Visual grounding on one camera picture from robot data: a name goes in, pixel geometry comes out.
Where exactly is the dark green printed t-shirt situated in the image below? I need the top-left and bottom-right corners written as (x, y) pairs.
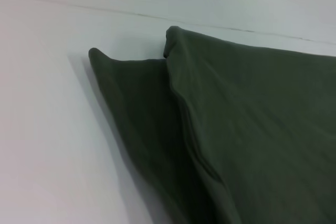
top-left (88, 25), bottom-right (336, 224)

